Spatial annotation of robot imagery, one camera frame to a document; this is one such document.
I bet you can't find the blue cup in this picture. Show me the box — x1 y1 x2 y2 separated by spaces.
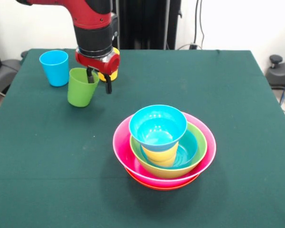
39 49 69 87

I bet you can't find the large green bowl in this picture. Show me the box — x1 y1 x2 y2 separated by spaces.
129 121 208 179

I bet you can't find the green cup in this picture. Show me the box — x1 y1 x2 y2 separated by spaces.
67 67 100 108

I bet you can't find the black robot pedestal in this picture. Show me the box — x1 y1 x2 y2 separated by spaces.
109 0 182 50

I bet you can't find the short yellow cup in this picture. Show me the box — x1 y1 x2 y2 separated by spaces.
140 142 180 162
147 155 176 167

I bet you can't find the tall yellow cup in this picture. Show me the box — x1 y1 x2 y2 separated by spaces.
97 47 121 82

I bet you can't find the black hanging cable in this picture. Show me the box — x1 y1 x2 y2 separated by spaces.
193 0 206 49

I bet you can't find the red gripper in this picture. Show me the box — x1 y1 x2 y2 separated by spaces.
75 49 121 95

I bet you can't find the dark blue bowl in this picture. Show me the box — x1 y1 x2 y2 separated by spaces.
140 129 199 170

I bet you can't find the large pink bowl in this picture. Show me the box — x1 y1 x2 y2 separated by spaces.
112 111 217 182

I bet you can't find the dark green table cloth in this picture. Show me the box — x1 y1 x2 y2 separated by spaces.
0 48 285 228

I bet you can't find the orange bowl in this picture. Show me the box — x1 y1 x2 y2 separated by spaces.
124 167 201 191

